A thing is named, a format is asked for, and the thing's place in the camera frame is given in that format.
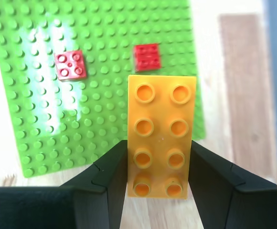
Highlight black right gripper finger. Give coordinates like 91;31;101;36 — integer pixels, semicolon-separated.
188;140;277;229
0;139;129;229

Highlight yellow long brick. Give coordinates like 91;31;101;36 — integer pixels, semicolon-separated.
127;74;198;199

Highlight red square brick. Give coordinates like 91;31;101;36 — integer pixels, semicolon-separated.
54;50;88;82
133;43;162;72

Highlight green studded baseplate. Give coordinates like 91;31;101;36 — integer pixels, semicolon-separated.
0;0;206;178

